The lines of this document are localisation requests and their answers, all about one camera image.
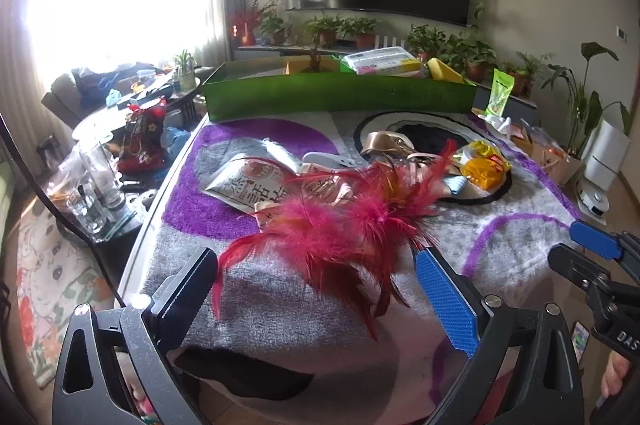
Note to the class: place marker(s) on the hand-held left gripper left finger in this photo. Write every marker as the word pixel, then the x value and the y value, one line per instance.
pixel 187 290

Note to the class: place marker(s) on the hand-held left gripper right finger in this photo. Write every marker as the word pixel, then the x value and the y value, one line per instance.
pixel 450 300

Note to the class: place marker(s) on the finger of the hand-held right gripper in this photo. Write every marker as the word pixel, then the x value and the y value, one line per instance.
pixel 595 239
pixel 575 261

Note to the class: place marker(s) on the grey snack pouch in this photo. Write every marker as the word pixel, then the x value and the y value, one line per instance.
pixel 240 185

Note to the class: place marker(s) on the red feather toy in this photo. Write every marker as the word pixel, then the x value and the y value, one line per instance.
pixel 340 230

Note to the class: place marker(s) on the white plastic clipper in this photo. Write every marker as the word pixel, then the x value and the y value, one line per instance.
pixel 325 160

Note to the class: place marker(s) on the green storage box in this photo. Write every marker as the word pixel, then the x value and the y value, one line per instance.
pixel 325 95

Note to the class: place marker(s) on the person's right hand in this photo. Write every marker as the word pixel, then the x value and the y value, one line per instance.
pixel 614 375

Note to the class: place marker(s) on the smartphone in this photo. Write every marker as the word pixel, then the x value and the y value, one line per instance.
pixel 580 342

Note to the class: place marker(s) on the white robot vacuum dock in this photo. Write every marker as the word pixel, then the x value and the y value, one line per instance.
pixel 605 160

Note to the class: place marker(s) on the purple grey rug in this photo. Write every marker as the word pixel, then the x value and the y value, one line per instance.
pixel 280 315

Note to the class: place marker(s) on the dark cloth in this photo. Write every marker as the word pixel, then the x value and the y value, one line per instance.
pixel 240 372

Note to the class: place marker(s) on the clear drinking glass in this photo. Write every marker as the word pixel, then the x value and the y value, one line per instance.
pixel 87 210
pixel 102 175

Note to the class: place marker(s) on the yellow snack packet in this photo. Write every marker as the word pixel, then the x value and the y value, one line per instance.
pixel 482 167

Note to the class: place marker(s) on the tall leafy floor plant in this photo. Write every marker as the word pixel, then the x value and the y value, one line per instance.
pixel 580 105

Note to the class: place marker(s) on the floral floor mat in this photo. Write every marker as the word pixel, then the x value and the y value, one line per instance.
pixel 45 295

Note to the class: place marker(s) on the light blue plastic bag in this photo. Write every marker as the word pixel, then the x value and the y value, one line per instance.
pixel 177 140

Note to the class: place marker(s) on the red snack bag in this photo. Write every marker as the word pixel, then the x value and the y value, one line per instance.
pixel 142 140

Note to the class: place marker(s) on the pink satin ribbon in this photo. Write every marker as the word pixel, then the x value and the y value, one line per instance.
pixel 385 142

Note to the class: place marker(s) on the green pouch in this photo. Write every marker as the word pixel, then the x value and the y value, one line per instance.
pixel 500 90

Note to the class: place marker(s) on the dark round coffee table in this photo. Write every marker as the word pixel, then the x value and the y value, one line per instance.
pixel 100 120

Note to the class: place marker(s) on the plant in glass vase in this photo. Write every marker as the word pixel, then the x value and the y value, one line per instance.
pixel 185 72

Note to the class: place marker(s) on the yellow box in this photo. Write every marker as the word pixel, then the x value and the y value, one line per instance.
pixel 442 70

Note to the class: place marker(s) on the white tissue pack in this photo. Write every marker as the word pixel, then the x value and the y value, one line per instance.
pixel 380 60

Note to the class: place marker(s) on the orange cardboard box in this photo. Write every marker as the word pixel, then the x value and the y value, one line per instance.
pixel 300 65

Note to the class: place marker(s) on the white router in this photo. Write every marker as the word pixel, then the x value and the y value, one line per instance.
pixel 390 42

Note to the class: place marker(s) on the red flower arrangement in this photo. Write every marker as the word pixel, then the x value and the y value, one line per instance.
pixel 245 22

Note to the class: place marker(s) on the row of potted plants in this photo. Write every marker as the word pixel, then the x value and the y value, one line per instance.
pixel 362 30

